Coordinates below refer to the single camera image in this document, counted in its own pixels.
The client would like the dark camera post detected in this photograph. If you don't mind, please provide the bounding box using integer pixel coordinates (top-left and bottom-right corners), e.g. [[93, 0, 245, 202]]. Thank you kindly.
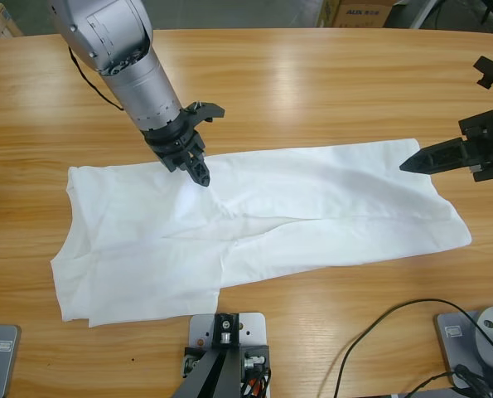
[[174, 313, 244, 398]]

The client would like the thick black base cable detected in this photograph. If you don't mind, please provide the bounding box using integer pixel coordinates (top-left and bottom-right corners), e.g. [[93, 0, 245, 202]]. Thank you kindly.
[[407, 363, 493, 398]]

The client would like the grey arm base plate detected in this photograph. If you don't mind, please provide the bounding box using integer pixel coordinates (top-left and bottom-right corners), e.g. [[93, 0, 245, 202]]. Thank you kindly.
[[432, 305, 493, 391], [0, 324, 22, 398]]

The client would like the grey metal stand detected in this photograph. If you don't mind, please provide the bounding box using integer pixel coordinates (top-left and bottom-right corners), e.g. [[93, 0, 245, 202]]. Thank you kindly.
[[383, 0, 440, 30]]

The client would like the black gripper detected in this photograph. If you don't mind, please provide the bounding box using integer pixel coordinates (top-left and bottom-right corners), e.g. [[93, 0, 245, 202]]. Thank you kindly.
[[140, 106, 212, 188], [399, 109, 493, 183]]

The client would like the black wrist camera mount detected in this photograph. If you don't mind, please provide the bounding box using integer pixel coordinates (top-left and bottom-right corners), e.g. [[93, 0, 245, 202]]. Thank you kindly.
[[181, 101, 226, 125], [472, 56, 493, 115]]

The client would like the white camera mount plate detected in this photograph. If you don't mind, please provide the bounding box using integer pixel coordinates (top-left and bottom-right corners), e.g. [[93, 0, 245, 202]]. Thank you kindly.
[[187, 313, 268, 374]]

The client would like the white t-shirt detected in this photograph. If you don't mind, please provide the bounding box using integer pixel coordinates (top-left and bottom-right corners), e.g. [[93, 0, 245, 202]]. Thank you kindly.
[[49, 138, 474, 328]]

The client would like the black orange cable bundle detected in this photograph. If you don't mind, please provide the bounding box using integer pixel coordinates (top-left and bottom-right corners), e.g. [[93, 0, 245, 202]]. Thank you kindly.
[[239, 364, 274, 398]]

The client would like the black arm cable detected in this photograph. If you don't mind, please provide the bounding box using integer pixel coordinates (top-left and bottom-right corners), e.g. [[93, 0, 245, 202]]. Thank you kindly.
[[66, 46, 125, 112]]

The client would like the cardboard box blue AUX print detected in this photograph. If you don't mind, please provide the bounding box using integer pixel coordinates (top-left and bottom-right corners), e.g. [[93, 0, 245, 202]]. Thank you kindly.
[[316, 0, 396, 29]]

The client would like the long thin black cable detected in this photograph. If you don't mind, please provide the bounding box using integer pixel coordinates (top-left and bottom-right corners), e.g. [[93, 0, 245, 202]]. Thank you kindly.
[[335, 298, 493, 398]]

